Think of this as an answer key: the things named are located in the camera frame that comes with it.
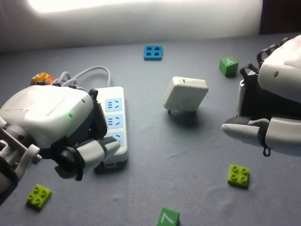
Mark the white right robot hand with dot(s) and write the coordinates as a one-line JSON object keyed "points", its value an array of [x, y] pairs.
{"points": [[282, 77]]}

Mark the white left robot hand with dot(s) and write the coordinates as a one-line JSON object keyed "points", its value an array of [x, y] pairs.
{"points": [[47, 110]]}

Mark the white power strip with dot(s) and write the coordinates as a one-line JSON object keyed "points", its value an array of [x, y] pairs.
{"points": [[117, 122]]}

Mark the white power adapter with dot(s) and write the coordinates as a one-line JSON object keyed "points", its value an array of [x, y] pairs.
{"points": [[185, 96]]}

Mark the orange toy figure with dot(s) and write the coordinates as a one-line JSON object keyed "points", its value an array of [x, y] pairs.
{"points": [[42, 78]]}

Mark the green cube with letter Y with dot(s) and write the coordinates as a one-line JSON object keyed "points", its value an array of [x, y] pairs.
{"points": [[228, 67]]}

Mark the lime green toy brick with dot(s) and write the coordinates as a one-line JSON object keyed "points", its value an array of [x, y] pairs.
{"points": [[38, 197], [238, 176]]}

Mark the grey table cloth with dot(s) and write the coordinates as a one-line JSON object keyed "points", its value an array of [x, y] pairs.
{"points": [[150, 146]]}

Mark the blue four-hole block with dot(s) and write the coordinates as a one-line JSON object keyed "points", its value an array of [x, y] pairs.
{"points": [[153, 53]]}

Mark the green cube with number 7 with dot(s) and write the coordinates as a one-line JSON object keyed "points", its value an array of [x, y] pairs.
{"points": [[168, 217]]}

